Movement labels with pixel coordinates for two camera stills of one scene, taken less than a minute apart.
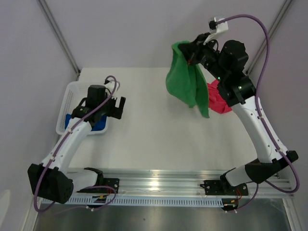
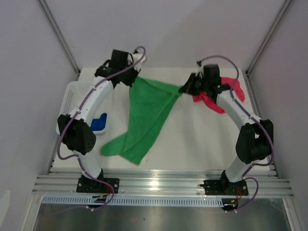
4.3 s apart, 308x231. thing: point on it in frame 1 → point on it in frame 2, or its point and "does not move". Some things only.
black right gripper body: (203, 53) → (197, 84)
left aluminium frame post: (56, 30) does not move
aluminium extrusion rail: (180, 183) does not move
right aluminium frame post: (285, 6) does not move
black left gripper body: (109, 109) → (129, 76)
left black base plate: (113, 182) does not move
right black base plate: (223, 187) does not move
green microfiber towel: (187, 82) → (150, 103)
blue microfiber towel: (100, 126) does not move
